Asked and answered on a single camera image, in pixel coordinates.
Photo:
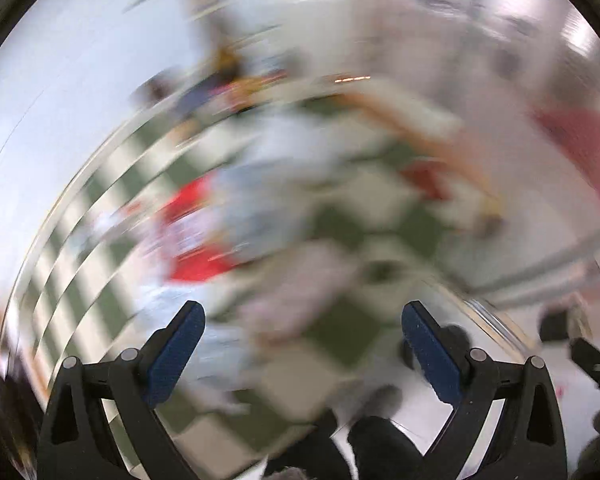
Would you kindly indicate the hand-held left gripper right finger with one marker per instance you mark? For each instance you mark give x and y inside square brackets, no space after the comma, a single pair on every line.
[432,355]

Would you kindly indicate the green white checkered tablecloth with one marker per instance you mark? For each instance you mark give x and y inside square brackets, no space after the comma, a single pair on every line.
[340,225]

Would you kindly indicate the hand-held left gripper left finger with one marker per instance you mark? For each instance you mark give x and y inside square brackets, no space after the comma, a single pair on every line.
[172,355]

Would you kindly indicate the blurred red cloth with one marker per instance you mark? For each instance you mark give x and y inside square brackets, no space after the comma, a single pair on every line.
[584,150]

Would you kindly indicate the red white garment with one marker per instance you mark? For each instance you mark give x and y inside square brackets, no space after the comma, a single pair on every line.
[195,260]

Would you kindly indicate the person's dark trouser leg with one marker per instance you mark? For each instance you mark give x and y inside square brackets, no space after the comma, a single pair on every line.
[379,450]

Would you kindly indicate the light blue garment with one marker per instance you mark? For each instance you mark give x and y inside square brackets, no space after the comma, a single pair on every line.
[280,175]

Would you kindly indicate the pink garment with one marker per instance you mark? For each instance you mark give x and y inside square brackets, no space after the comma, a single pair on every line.
[300,280]

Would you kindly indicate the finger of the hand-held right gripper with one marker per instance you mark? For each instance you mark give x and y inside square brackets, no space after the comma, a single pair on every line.
[597,367]

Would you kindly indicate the small red wrapper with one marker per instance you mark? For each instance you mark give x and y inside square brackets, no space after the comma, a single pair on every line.
[429,180]

